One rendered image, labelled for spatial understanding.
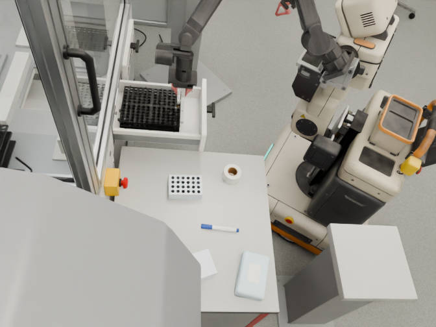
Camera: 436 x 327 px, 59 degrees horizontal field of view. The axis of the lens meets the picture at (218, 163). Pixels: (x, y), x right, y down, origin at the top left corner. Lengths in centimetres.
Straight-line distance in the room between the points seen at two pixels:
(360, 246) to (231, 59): 196
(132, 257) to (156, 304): 5
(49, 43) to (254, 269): 95
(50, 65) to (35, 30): 8
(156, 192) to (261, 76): 179
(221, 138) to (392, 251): 138
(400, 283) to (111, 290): 133
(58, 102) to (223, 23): 269
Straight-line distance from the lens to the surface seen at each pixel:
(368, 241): 159
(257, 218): 146
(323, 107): 171
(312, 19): 135
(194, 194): 141
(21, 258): 34
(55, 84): 79
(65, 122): 87
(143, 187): 146
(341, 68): 138
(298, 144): 232
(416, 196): 288
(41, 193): 36
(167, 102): 152
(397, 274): 160
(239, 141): 258
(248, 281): 132
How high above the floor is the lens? 204
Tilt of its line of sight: 57 degrees down
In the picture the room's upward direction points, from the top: 16 degrees clockwise
